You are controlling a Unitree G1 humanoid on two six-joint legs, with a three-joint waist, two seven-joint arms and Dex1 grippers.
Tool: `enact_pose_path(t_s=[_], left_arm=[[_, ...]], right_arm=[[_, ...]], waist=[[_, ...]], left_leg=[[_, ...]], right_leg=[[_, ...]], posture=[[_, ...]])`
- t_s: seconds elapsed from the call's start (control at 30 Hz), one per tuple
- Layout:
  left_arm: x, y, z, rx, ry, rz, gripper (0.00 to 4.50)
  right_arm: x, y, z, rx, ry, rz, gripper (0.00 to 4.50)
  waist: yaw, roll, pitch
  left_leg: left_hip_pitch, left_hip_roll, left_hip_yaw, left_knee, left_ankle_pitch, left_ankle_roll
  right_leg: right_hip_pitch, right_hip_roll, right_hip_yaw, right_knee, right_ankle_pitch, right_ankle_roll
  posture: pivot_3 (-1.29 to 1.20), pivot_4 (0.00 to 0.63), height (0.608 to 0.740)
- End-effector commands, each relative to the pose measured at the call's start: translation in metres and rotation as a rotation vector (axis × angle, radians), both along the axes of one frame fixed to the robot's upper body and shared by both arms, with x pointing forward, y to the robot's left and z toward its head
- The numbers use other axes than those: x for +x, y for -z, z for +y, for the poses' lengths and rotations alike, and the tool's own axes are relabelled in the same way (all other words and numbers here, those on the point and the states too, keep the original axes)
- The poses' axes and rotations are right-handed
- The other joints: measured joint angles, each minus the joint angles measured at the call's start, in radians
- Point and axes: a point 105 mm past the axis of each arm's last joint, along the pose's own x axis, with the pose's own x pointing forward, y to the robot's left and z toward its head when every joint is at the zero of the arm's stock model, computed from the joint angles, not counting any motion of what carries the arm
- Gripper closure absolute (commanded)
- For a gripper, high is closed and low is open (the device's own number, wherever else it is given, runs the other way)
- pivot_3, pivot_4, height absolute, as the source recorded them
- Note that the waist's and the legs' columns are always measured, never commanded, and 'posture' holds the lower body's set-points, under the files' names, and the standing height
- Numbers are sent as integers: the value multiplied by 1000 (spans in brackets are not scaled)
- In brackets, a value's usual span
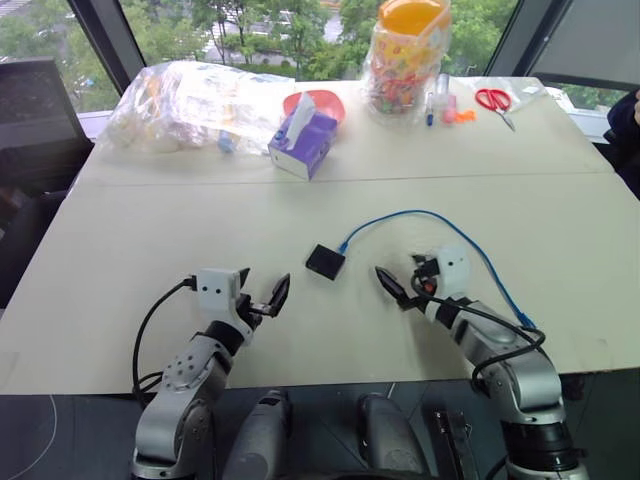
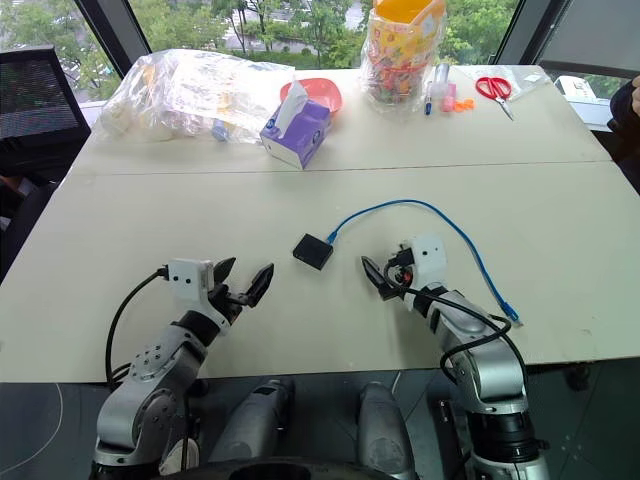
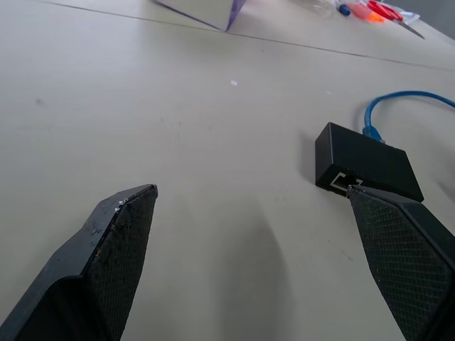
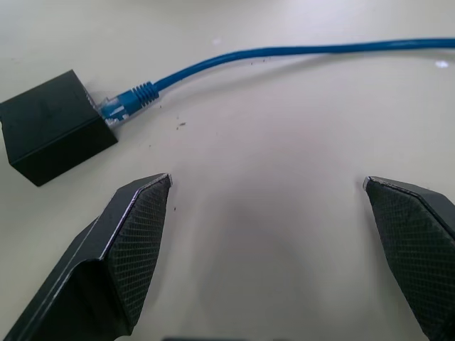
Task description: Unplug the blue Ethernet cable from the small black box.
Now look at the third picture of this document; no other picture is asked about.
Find white purple-edged box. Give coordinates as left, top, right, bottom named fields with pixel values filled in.
left=153, top=0, right=247, bottom=32

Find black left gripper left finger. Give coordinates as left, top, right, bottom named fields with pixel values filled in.
left=0, top=183, right=159, bottom=341

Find blue Ethernet cable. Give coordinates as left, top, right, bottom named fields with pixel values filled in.
left=362, top=91, right=455, bottom=144

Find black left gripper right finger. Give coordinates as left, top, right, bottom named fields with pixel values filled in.
left=346, top=184, right=455, bottom=341

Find clear plastic bag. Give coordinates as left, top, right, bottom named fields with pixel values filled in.
left=309, top=0, right=420, bottom=26

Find red-handled scissors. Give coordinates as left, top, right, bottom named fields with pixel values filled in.
left=367, top=0, right=426, bottom=40

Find black network switch box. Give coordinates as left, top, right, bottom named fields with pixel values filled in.
left=314, top=121, right=425, bottom=203

